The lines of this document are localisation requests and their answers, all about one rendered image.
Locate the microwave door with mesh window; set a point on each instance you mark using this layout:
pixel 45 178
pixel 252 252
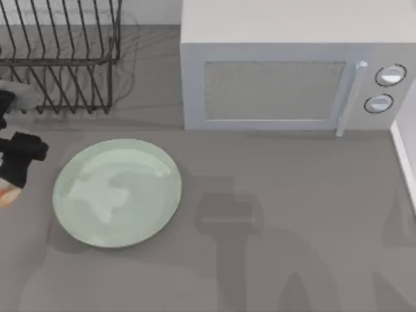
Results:
pixel 195 91

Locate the pale green plate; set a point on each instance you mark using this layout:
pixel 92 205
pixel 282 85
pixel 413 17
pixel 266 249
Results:
pixel 117 195

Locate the pale microwave oven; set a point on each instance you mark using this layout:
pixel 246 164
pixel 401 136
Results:
pixel 292 22

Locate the small white microwave knob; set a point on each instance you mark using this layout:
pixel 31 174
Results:
pixel 378 103

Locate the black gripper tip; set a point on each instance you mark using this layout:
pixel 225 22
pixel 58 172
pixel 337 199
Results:
pixel 19 156

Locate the large white microwave knob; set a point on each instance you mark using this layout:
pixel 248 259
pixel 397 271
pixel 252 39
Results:
pixel 390 75

